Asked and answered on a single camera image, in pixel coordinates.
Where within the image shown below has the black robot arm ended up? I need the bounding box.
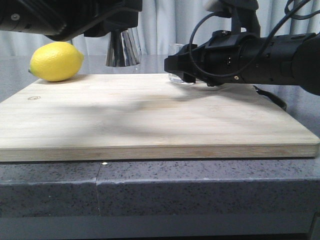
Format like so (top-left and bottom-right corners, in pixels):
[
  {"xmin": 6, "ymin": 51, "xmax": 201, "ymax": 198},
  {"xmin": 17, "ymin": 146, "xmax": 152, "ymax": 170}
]
[
  {"xmin": 164, "ymin": 0, "xmax": 320, "ymax": 95},
  {"xmin": 0, "ymin": 0, "xmax": 143, "ymax": 41}
]

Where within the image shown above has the glass measuring beaker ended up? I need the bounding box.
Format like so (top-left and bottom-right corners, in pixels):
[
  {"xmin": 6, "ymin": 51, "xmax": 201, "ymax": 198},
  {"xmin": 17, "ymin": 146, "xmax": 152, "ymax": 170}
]
[{"xmin": 168, "ymin": 43, "xmax": 197, "ymax": 86}]

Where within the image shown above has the grey curtain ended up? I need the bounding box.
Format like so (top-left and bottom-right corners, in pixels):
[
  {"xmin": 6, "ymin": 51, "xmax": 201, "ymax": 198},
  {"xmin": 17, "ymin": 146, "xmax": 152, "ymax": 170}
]
[{"xmin": 0, "ymin": 0, "xmax": 320, "ymax": 57}]

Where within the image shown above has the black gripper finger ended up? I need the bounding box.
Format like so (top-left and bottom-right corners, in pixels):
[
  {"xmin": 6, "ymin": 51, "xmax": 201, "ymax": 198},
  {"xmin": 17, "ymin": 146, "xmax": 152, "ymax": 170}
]
[
  {"xmin": 174, "ymin": 44, "xmax": 190, "ymax": 55},
  {"xmin": 164, "ymin": 55, "xmax": 196, "ymax": 83}
]

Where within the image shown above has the light wooden cutting board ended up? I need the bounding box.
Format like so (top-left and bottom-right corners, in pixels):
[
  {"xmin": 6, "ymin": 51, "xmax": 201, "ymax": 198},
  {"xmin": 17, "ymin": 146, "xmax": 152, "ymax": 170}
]
[{"xmin": 0, "ymin": 74, "xmax": 320, "ymax": 162}]

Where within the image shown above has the thin black looped cable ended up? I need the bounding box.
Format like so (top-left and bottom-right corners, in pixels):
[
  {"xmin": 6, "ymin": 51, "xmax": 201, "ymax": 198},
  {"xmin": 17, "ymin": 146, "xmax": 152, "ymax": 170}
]
[{"xmin": 189, "ymin": 0, "xmax": 320, "ymax": 79}]

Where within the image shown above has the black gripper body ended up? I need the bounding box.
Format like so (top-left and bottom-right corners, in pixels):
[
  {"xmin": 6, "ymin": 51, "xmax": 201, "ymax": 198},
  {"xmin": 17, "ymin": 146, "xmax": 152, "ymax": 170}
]
[
  {"xmin": 44, "ymin": 0, "xmax": 143, "ymax": 41},
  {"xmin": 189, "ymin": 30, "xmax": 260, "ymax": 86}
]

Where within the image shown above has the yellow lemon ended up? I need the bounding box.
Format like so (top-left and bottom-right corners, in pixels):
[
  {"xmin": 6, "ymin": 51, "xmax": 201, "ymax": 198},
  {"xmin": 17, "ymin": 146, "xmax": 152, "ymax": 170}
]
[{"xmin": 28, "ymin": 41, "xmax": 84, "ymax": 82}]

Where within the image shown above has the steel double jigger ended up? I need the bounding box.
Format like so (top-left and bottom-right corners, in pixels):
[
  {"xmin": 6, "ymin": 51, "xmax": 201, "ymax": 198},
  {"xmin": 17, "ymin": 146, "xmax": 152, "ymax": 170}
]
[{"xmin": 105, "ymin": 28, "xmax": 141, "ymax": 68}]

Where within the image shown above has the black board strap handle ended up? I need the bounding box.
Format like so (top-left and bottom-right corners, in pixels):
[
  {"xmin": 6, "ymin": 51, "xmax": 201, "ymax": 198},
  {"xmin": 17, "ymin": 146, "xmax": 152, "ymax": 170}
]
[{"xmin": 253, "ymin": 85, "xmax": 287, "ymax": 112}]

